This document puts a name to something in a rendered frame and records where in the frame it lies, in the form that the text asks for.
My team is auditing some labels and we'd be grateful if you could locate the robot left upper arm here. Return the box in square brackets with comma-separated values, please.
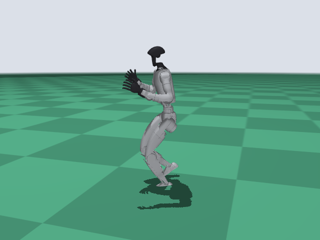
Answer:
[159, 71, 174, 105]

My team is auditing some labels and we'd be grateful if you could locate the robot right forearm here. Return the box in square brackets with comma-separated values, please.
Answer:
[137, 81, 151, 91]

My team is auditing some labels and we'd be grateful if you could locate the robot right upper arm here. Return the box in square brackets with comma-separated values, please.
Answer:
[149, 70, 156, 94]

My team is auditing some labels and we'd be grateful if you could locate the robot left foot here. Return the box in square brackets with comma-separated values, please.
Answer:
[156, 182, 173, 187]

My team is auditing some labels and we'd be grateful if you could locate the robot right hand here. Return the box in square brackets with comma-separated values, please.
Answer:
[125, 69, 141, 83]

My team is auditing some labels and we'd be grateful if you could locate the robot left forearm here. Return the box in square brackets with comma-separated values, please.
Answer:
[141, 89, 172, 103]

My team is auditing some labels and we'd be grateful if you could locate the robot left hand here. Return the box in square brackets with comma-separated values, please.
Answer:
[122, 78, 147, 98]

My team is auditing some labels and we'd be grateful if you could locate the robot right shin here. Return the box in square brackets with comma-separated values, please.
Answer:
[140, 150, 172, 168]

